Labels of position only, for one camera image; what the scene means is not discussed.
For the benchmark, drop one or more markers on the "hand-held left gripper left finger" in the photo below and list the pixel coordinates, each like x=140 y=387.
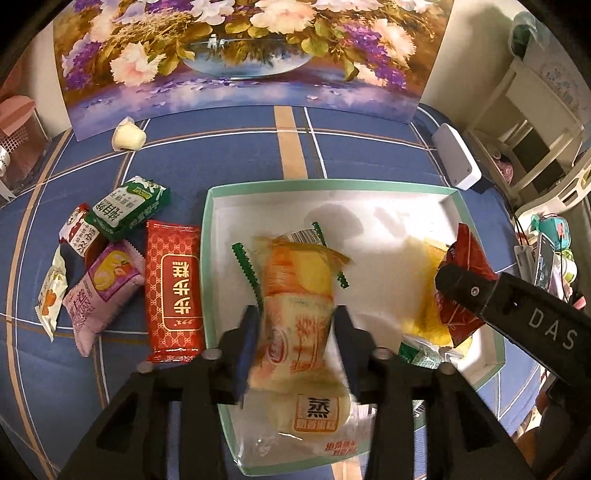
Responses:
x=249 y=350

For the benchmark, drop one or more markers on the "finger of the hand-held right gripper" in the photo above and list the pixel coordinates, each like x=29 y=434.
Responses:
x=466 y=290

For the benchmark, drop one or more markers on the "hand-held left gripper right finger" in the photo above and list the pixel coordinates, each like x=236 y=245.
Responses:
x=347 y=350

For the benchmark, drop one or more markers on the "yellow snack packet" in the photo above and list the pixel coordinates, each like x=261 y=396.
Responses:
x=425 y=314

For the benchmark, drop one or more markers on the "pale green snack packet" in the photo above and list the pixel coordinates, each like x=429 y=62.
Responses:
x=418 y=355

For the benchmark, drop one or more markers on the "orange bread packet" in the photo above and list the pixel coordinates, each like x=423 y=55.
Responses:
x=295 y=295

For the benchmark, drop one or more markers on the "clear steamed cake packet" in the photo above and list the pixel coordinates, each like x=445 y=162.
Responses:
x=314 y=417

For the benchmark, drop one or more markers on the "long red cake packet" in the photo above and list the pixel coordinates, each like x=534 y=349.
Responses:
x=174 y=290

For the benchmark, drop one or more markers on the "teal rimmed white box tray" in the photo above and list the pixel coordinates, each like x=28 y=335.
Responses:
x=369 y=207

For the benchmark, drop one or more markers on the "pink purple snack packet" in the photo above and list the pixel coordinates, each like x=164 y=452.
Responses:
x=104 y=290

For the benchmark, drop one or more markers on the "green biscuit packet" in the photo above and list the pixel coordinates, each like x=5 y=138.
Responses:
x=129 y=207

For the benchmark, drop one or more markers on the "white orange fruit packet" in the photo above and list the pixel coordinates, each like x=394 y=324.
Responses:
x=51 y=295

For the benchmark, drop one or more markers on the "red white snack packet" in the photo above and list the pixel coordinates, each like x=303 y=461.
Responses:
x=78 y=230

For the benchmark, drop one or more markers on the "yellow pudding cup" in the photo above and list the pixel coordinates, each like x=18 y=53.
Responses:
x=128 y=134

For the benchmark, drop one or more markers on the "smartphone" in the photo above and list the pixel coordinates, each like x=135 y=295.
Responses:
x=545 y=263

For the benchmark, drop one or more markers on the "teal toy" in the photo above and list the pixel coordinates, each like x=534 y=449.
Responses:
x=551 y=230

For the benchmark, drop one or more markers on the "white plastic box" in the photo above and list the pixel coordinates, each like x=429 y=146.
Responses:
x=455 y=154

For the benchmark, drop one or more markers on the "white wooden shelf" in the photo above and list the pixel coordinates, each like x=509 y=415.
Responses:
x=521 y=115

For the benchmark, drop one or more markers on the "flower painting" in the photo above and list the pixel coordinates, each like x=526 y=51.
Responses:
x=231 y=55

